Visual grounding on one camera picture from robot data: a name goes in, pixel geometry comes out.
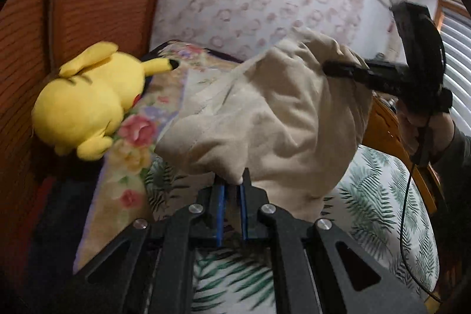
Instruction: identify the wooden cabinet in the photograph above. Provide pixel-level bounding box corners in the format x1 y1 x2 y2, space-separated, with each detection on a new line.
362 93 442 212

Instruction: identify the floral blanket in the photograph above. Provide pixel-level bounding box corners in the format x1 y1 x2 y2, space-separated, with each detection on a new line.
74 42 243 274

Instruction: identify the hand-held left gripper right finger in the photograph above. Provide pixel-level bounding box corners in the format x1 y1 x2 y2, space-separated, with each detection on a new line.
239 169 429 314

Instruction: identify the person's right forearm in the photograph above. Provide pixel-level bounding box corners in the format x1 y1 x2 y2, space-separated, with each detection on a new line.
430 126 471 167

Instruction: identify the yellow plush toy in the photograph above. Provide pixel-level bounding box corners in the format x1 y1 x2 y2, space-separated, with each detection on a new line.
31 41 181 162

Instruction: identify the beige bed sheet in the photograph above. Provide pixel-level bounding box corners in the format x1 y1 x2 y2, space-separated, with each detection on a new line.
155 28 374 222

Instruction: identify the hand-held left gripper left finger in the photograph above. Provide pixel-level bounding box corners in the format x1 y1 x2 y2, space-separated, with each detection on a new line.
55 183 227 314

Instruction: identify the black cable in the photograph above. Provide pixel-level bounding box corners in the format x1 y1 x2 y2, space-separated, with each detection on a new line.
399 108 442 303

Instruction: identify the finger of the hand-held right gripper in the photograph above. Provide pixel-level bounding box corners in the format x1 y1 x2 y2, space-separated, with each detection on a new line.
322 58 372 84

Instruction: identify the person's right hand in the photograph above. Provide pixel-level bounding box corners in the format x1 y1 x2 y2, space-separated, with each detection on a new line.
399 108 457 164

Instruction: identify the leaf print bed sheet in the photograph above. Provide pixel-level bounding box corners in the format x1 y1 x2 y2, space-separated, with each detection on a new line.
143 145 440 314

